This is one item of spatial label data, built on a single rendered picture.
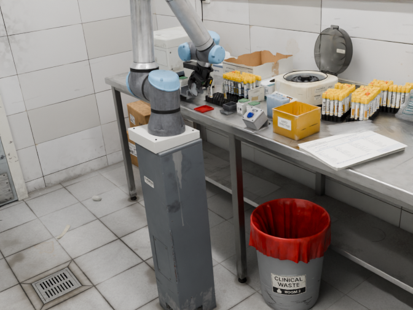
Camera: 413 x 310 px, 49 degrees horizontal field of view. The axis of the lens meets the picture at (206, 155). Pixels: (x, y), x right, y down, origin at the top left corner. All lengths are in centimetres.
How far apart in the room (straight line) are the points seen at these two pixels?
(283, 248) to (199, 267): 39
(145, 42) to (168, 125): 33
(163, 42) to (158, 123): 64
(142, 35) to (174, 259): 92
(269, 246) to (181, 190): 46
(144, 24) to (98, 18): 175
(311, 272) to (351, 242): 27
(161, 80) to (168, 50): 58
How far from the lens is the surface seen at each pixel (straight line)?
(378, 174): 152
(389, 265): 215
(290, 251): 197
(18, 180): 351
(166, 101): 172
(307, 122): 176
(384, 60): 219
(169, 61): 229
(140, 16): 180
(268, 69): 232
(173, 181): 178
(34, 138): 350
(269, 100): 194
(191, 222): 192
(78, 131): 361
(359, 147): 167
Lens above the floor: 157
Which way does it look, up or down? 25 degrees down
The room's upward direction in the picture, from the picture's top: 5 degrees counter-clockwise
